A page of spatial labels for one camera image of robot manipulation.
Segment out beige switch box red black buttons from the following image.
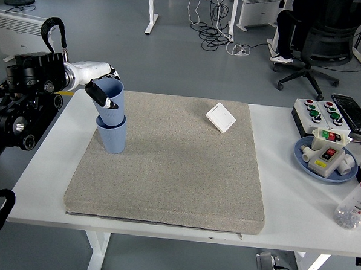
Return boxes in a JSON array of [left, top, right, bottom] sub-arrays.
[[307, 143, 346, 180]]

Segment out blue round plate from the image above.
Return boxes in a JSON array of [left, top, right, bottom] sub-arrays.
[[292, 135, 361, 185]]

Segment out black coiled floor cable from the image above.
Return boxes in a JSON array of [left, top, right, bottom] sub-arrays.
[[198, 0, 236, 53]]

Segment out large white pipe fitting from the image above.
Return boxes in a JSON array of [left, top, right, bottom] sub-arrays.
[[336, 153, 357, 177]]

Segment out grey-brown fabric mat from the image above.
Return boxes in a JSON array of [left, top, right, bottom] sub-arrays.
[[62, 87, 273, 242]]

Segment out white desk foot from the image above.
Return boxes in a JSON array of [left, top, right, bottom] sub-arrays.
[[265, 21, 285, 67]]

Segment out white wall switch plate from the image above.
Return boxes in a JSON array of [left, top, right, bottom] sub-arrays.
[[204, 101, 238, 135]]

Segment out small white pipe fitting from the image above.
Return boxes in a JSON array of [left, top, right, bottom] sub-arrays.
[[299, 144, 316, 164]]

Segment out person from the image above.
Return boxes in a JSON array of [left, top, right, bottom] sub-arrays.
[[268, 0, 361, 68]]

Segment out white floor cable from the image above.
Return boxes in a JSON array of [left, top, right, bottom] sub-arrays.
[[186, 0, 212, 30]]

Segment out black office chair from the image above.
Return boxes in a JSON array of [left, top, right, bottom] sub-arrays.
[[272, 16, 361, 104]]

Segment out white table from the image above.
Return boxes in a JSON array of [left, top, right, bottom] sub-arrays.
[[0, 84, 361, 270]]

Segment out white four-button control box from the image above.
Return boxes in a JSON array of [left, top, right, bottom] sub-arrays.
[[315, 100, 353, 135]]

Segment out white panel heater narrow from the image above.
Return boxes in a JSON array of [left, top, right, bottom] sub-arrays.
[[236, 0, 281, 34]]

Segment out grey foot pedal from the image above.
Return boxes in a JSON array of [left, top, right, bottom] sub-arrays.
[[255, 250, 282, 270]]

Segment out white panel heater wide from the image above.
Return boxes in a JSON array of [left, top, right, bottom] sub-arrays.
[[0, 10, 59, 66]]

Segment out white switch box green red buttons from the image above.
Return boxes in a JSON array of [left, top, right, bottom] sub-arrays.
[[311, 127, 351, 152]]

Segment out white power adapter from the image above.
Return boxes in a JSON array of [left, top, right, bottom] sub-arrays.
[[226, 43, 252, 57]]

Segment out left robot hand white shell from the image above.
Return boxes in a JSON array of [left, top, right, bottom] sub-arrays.
[[66, 59, 124, 110]]

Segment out clear bottle red cap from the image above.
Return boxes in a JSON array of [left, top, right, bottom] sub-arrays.
[[333, 173, 361, 231]]

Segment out white three-button control box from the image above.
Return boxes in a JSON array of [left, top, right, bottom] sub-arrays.
[[291, 98, 334, 140]]

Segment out white desk leg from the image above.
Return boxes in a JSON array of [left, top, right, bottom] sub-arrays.
[[226, 0, 240, 43], [144, 0, 160, 36]]

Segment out blue ribbed plastic cup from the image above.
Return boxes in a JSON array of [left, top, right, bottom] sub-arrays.
[[94, 114, 128, 155], [89, 77, 126, 127]]

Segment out black wrapped flat tray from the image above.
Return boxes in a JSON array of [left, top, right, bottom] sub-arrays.
[[329, 93, 361, 135]]

